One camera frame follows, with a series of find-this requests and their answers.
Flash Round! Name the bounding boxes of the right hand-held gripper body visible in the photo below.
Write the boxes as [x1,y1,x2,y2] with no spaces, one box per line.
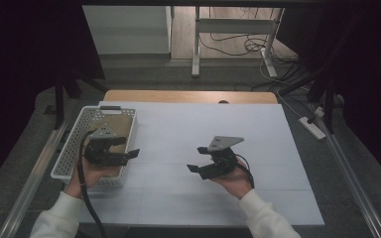
[199,135,245,180]

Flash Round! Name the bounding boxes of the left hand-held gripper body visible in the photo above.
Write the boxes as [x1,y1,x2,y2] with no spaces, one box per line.
[83,123,130,168]

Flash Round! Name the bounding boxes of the khaki pants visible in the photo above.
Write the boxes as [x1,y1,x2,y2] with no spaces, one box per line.
[84,114,134,155]

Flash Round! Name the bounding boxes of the white plastic basket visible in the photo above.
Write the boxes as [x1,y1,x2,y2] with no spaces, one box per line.
[50,105,138,192]

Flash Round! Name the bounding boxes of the person's right hand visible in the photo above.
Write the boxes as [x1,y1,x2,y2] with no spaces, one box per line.
[209,158,254,200]

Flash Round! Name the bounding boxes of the person's left hand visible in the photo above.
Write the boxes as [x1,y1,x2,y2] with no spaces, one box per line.
[63,157,123,199]

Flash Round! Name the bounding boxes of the wooden table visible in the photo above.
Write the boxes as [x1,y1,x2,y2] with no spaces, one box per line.
[102,89,279,105]

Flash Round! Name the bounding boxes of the black metal stand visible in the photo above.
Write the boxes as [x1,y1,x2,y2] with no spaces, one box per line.
[277,73,337,135]
[54,75,108,131]

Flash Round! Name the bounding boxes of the white power strip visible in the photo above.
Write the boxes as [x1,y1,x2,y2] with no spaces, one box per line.
[298,116,326,141]

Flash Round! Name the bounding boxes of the white cabinet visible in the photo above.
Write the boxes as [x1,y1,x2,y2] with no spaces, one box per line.
[82,5,175,56]

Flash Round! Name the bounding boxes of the dark curtain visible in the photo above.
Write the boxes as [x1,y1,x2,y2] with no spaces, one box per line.
[0,0,106,194]
[277,4,381,182]

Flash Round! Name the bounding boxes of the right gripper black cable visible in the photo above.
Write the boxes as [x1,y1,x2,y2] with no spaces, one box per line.
[236,153,256,189]

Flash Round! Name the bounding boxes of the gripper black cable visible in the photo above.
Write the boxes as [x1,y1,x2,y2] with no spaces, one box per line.
[76,129,108,238]
[236,153,256,189]

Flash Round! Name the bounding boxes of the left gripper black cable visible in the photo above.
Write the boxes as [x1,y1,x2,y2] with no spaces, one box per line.
[76,129,108,238]

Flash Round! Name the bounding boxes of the aluminium rail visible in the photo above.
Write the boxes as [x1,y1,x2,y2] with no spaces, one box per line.
[311,105,381,238]
[0,117,77,238]

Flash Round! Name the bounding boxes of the bundle of floor cables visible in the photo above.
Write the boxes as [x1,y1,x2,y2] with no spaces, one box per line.
[199,8,311,93]

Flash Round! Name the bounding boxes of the white desk frame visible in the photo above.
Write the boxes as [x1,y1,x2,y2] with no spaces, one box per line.
[191,6,286,79]

